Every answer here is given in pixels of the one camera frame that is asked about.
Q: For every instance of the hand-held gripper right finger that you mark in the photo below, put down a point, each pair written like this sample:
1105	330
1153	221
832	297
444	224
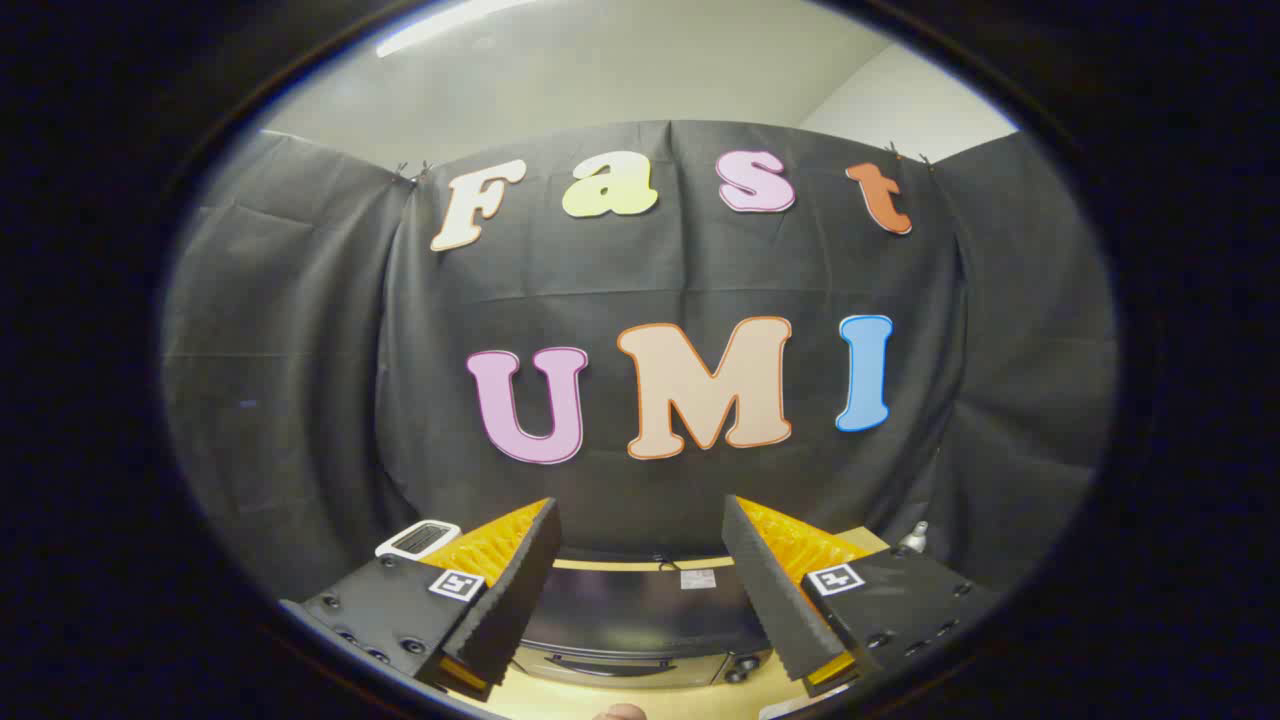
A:
775	590

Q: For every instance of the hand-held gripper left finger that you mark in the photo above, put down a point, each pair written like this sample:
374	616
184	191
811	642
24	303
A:
505	600

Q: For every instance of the black toaster oven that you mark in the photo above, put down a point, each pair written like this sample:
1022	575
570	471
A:
640	610

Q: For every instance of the white bread toaster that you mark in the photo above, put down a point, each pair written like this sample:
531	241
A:
418	539

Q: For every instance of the white spray bottle pink label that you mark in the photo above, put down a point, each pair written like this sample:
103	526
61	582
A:
915	538

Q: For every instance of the black backdrop cloth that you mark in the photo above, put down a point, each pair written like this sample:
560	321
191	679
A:
650	270

